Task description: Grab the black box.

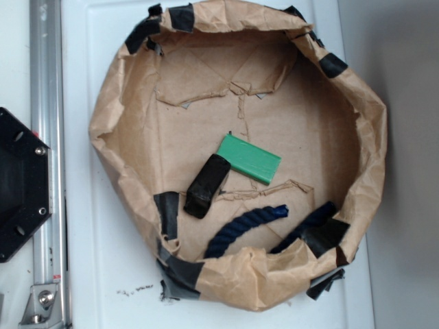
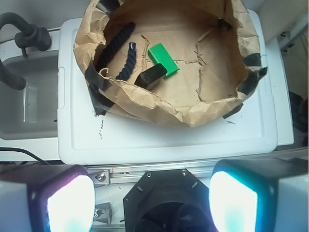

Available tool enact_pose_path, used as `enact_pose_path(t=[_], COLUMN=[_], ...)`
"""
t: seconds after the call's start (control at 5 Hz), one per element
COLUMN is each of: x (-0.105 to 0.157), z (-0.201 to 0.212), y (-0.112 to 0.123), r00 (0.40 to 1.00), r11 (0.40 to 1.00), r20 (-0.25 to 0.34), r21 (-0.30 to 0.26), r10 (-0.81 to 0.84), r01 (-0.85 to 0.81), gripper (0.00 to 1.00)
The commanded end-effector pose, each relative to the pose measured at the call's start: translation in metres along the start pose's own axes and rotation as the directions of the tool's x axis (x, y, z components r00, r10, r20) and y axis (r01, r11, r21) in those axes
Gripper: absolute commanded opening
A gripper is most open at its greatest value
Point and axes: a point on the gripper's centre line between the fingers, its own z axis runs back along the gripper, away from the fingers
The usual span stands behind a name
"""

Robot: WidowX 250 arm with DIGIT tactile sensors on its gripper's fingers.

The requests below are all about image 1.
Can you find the black taped box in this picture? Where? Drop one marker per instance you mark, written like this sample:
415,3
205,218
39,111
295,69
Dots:
206,186

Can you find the green box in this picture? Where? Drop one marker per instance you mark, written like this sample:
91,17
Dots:
248,159

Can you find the brown paper bag bin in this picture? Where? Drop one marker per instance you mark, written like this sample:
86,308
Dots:
186,77

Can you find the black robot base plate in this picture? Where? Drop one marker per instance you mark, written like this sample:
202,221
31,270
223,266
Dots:
25,202

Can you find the aluminium extrusion rail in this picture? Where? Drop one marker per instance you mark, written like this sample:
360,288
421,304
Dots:
50,251

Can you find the metal corner bracket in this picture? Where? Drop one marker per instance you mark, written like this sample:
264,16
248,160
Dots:
43,309

